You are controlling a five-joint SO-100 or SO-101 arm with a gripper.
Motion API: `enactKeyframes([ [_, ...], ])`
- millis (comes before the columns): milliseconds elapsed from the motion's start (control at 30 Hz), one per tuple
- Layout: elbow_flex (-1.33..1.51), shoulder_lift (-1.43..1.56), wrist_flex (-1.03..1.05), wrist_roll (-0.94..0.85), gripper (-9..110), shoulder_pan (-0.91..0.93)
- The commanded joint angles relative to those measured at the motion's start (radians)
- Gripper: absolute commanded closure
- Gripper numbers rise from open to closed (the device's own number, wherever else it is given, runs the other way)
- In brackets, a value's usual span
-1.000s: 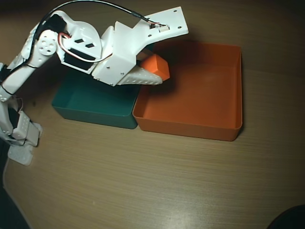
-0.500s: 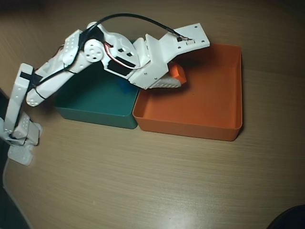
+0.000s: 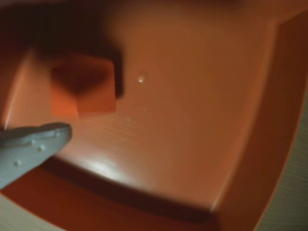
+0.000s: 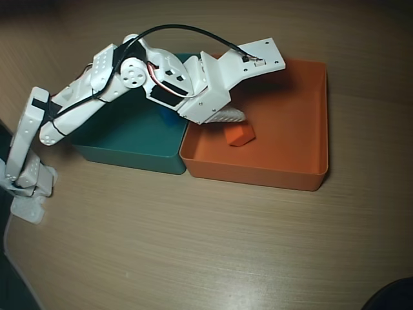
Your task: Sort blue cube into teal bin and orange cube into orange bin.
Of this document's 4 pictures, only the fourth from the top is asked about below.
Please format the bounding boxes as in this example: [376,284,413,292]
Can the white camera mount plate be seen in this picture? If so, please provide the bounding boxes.
[199,37,287,95]

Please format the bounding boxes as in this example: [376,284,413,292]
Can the blue cube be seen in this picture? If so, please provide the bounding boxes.
[159,108,182,129]

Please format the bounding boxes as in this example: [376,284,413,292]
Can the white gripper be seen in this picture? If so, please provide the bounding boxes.
[177,53,248,126]

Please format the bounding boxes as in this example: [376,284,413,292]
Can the dark round object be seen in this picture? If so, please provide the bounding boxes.
[361,277,413,310]

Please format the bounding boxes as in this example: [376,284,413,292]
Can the orange cube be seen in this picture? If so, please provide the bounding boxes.
[225,124,256,149]

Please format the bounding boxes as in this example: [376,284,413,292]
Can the teal plastic box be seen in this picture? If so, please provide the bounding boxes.
[71,53,210,176]

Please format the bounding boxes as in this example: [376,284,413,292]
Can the orange plastic box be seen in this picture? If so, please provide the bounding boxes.
[179,53,330,192]

